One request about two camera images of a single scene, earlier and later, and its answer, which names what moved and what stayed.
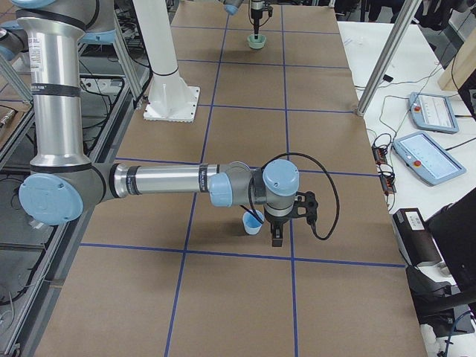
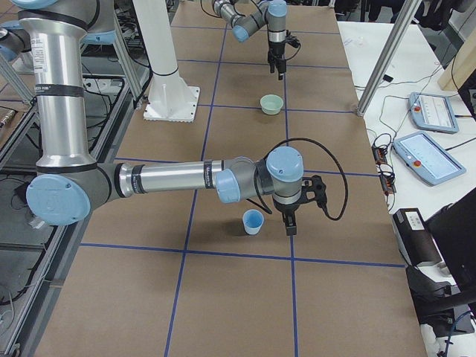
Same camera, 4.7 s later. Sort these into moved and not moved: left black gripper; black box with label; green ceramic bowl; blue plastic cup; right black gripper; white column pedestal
Moved: right black gripper; green ceramic bowl; left black gripper
Not moved: white column pedestal; blue plastic cup; black box with label
